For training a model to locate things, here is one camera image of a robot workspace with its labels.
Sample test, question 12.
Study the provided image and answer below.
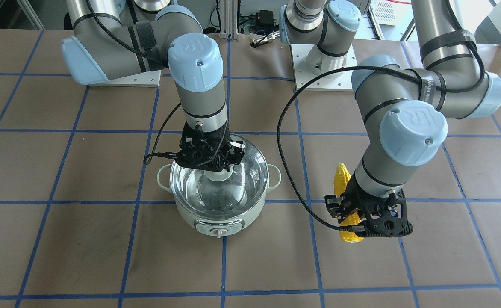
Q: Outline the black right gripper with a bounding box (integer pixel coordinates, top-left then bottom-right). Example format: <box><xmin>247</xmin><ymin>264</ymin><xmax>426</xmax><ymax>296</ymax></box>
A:
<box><xmin>174</xmin><ymin>122</ymin><xmax>246</xmax><ymax>172</ymax></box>

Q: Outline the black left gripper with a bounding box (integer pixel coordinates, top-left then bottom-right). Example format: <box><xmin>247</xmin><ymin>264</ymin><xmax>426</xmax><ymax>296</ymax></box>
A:
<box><xmin>324</xmin><ymin>179</ymin><xmax>413</xmax><ymax>237</ymax></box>

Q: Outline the yellow corn cob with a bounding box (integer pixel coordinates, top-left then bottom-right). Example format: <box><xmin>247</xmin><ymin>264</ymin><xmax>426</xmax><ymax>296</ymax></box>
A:
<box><xmin>333</xmin><ymin>162</ymin><xmax>364</xmax><ymax>244</ymax></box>

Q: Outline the glass pot lid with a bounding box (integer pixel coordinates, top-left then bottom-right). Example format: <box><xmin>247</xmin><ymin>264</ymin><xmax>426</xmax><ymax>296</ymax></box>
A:
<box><xmin>170</xmin><ymin>134</ymin><xmax>268</xmax><ymax>220</ymax></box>

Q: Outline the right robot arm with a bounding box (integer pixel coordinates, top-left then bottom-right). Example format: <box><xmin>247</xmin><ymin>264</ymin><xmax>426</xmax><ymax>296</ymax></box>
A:
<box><xmin>61</xmin><ymin>0</ymin><xmax>245</xmax><ymax>173</ymax></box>

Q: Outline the white electric cooking pot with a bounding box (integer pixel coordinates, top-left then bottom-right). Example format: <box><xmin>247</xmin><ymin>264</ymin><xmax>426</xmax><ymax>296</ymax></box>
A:
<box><xmin>156</xmin><ymin>134</ymin><xmax>282</xmax><ymax>238</ymax></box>

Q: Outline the black power adapter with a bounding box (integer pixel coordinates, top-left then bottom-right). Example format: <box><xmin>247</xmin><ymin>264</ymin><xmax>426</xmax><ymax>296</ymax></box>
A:
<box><xmin>256</xmin><ymin>10</ymin><xmax>275</xmax><ymax>31</ymax></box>

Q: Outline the white perforated box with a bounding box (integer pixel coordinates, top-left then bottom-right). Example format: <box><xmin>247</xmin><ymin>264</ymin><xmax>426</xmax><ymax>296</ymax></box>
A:
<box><xmin>371</xmin><ymin>0</ymin><xmax>412</xmax><ymax>26</ymax></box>

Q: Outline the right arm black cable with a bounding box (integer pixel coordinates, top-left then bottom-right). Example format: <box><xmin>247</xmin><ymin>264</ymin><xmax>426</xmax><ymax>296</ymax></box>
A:
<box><xmin>85</xmin><ymin>0</ymin><xmax>183</xmax><ymax>166</ymax></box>

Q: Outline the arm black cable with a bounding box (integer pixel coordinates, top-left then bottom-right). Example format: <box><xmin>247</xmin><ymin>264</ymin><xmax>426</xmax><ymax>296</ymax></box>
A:
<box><xmin>85</xmin><ymin>0</ymin><xmax>183</xmax><ymax>166</ymax></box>
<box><xmin>276</xmin><ymin>0</ymin><xmax>486</xmax><ymax>233</ymax></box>

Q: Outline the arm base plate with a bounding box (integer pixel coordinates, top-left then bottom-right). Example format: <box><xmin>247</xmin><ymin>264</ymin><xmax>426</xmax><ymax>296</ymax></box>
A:
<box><xmin>290</xmin><ymin>44</ymin><xmax>357</xmax><ymax>92</ymax></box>
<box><xmin>89</xmin><ymin>71</ymin><xmax>162</xmax><ymax>88</ymax></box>

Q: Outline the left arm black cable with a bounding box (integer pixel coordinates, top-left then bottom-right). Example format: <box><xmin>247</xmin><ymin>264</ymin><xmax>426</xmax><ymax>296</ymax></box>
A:
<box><xmin>276</xmin><ymin>0</ymin><xmax>486</xmax><ymax>233</ymax></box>

